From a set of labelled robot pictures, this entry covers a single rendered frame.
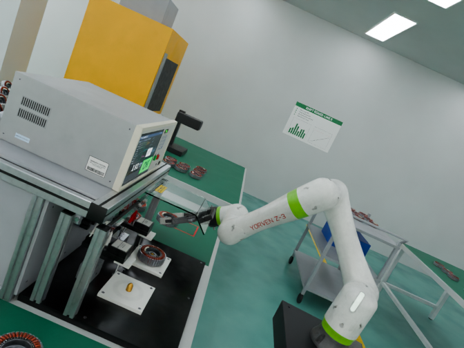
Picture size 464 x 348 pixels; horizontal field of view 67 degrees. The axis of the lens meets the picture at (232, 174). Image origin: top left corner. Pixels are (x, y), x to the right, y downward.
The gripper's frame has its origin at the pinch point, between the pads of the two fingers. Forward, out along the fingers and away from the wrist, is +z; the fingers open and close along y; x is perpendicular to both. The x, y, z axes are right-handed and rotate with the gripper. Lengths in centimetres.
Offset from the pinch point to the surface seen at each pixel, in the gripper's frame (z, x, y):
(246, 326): -6, -101, 93
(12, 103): 6, 48, -75
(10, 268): 5, 2, -82
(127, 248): -14, 0, -56
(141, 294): -15, -16, -52
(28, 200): -4, 20, -82
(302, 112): -27, 95, 484
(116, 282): -7, -12, -54
